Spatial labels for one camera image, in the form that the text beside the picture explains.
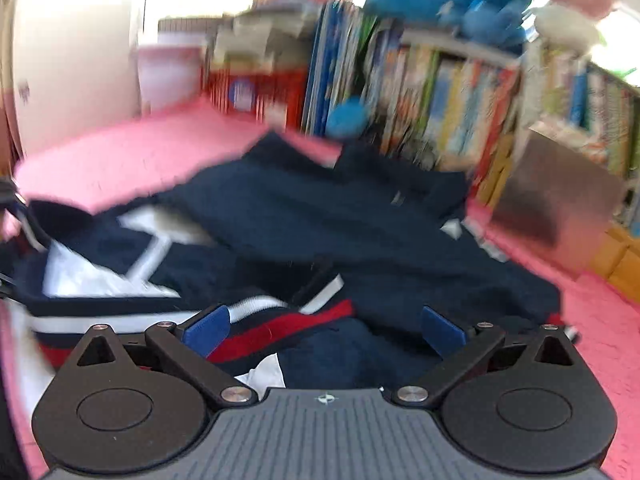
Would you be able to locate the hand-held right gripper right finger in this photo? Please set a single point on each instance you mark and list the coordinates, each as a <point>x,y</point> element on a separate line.
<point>444,334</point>

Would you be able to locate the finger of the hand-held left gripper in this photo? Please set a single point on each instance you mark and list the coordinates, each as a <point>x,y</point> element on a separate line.
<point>31,227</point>

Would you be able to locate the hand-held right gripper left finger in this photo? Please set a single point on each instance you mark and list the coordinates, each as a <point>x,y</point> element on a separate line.
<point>206,334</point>

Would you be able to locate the navy white red jacket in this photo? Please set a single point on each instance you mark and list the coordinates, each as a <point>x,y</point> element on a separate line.
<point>325,220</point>

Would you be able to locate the pink rabbit print towel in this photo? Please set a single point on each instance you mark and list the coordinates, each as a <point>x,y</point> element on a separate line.
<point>150,150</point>

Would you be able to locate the brown cardboard box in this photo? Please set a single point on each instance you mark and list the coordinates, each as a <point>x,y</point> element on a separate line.
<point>555,200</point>

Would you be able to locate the wooden drawer box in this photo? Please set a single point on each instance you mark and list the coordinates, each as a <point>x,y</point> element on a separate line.
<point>617,260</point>

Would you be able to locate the white panel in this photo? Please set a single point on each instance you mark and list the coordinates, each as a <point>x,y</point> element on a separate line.
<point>167,77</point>

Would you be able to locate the row of colourful books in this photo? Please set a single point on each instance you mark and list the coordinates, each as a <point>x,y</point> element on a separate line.
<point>450,100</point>

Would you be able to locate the blue plush ball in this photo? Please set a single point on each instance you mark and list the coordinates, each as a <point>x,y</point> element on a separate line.
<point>347,117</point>

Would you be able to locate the large red plastic basket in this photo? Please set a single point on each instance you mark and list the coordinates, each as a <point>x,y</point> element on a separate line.
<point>260,92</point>

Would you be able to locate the stack of paper booklets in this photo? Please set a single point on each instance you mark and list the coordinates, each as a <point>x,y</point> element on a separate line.
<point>265,35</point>

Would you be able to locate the small blue plush toy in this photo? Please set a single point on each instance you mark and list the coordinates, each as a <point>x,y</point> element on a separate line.
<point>492,25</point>

